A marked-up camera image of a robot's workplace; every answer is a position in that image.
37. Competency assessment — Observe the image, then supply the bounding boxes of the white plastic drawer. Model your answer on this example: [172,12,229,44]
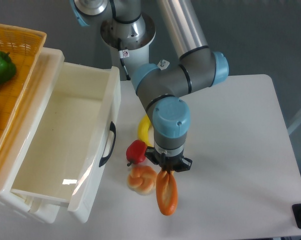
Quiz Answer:
[11,63,121,223]

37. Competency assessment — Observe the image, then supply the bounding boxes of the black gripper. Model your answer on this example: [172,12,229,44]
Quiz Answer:
[144,145,193,173]

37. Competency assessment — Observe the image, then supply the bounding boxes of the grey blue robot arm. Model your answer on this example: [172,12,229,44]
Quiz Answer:
[70,0,229,172]

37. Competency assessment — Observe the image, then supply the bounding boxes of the yellow woven basket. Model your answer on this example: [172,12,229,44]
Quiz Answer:
[0,23,47,150]

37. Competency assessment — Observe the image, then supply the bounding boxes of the red toy apple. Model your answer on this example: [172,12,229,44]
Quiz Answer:
[126,139,148,167]

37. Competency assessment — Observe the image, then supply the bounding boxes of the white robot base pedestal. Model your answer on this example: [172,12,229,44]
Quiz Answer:
[100,13,156,81]

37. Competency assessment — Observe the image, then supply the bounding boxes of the green toy bell pepper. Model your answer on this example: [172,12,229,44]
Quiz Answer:
[0,51,17,85]

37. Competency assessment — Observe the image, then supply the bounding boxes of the yellow toy banana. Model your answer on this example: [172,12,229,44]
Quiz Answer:
[137,114,154,147]

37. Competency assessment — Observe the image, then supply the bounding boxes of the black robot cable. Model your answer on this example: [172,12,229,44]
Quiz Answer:
[117,37,133,81]

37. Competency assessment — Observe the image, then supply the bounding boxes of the round knotted bread roll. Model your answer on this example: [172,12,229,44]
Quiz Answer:
[126,165,157,195]

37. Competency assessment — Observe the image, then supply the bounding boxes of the white mounting bracket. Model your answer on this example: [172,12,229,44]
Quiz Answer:
[157,59,170,70]

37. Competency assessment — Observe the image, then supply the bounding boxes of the white drawer cabinet frame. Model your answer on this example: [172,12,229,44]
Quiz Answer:
[0,47,65,223]

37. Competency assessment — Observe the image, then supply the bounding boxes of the long orange baguette bread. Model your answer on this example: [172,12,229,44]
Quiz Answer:
[156,170,179,216]

